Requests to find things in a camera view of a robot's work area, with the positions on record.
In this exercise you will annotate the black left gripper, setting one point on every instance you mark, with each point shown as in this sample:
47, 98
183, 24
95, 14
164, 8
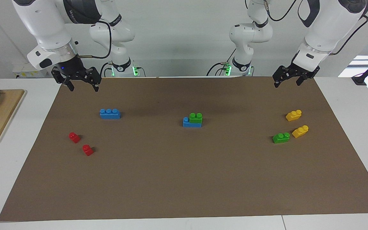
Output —
299, 71

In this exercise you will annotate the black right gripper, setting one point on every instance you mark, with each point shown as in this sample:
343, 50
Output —
75, 72

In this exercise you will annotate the green two-stud toy block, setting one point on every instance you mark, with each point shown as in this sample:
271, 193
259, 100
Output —
281, 138
195, 118

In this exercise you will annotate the blue three-stud toy block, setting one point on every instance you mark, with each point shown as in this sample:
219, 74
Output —
190, 124
110, 114

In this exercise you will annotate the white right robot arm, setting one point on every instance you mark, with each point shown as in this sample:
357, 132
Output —
43, 22

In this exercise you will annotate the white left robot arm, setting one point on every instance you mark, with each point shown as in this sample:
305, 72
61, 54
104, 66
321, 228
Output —
331, 19

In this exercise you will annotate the yellow two-stud toy block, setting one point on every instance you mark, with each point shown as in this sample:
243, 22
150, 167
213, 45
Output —
293, 115
300, 131

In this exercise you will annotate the red one-stud toy block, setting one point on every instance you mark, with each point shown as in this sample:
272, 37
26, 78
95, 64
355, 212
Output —
88, 150
74, 137

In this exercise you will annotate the white power strip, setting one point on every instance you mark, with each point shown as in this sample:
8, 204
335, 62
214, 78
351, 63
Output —
27, 71

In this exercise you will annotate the brown paper table mat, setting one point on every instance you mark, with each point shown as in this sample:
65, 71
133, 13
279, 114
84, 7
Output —
184, 175

